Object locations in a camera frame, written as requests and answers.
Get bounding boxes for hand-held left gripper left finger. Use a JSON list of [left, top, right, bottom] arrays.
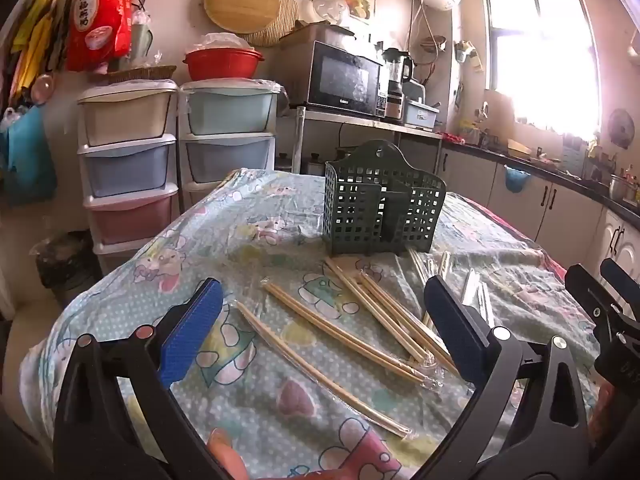
[[52, 277, 236, 480]]

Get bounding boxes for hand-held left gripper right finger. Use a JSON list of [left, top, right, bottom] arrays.
[[400, 275, 601, 480]]

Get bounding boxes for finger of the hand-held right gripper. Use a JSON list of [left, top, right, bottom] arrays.
[[600, 258, 640, 311], [565, 264, 608, 341]]

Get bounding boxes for clear pale stick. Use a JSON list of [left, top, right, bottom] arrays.
[[461, 268, 482, 311], [477, 282, 497, 330]]

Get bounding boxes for green plastic utensil basket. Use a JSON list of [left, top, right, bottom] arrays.
[[321, 140, 447, 257]]

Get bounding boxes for pink blanket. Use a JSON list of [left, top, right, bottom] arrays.
[[537, 247, 568, 273]]

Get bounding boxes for white kitchen cabinets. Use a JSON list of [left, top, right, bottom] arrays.
[[440, 145, 640, 281]]

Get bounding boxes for steel pot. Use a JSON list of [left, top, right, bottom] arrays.
[[607, 174, 640, 203]]

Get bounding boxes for printed blue cartoon blanket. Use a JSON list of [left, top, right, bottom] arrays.
[[20, 167, 608, 480]]

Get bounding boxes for blue hanging bin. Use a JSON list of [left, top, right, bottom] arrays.
[[504, 165, 531, 193]]

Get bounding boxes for black trash bin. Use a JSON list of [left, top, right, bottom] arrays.
[[31, 231, 103, 308]]

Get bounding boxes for drawer tower with cream drawer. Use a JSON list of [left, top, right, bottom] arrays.
[[77, 82, 180, 273]]

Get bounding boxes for drawer tower with teal drawer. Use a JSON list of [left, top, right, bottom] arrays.
[[179, 80, 281, 211]]

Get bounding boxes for blue dish drainer box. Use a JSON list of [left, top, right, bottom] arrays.
[[402, 100, 441, 131]]

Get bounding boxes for metal shelf rack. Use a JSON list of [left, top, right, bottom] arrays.
[[277, 106, 445, 176]]

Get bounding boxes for blue plastic bag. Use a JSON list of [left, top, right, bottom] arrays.
[[0, 105, 58, 206]]

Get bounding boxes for window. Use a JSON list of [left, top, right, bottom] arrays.
[[480, 0, 603, 133]]

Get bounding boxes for black blender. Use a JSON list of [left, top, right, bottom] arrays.
[[382, 47, 416, 123]]

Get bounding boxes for wicker tray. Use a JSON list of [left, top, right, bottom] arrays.
[[92, 65, 178, 86]]

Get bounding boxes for red plastic basin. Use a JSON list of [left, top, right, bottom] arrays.
[[182, 47, 265, 81]]

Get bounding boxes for black microwave oven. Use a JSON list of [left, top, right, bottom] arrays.
[[290, 40, 383, 117]]

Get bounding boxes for clear plastic bags in basin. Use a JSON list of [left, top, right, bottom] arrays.
[[192, 32, 256, 53]]

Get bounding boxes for plastic wrapped cup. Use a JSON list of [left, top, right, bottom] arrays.
[[131, 10, 153, 61]]

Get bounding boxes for cardboard box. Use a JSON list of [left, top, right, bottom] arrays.
[[277, 21, 326, 51]]

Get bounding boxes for red shopping bag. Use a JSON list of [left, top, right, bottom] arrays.
[[66, 0, 135, 73]]

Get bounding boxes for round bamboo mat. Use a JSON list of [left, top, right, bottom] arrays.
[[245, 0, 300, 48]]

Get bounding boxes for round bamboo board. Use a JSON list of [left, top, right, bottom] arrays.
[[204, 0, 283, 36]]

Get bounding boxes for yellow hanging gloves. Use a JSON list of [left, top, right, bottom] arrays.
[[10, 0, 68, 96]]

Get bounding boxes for clear plastic food cover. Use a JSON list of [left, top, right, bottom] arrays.
[[312, 0, 353, 26]]

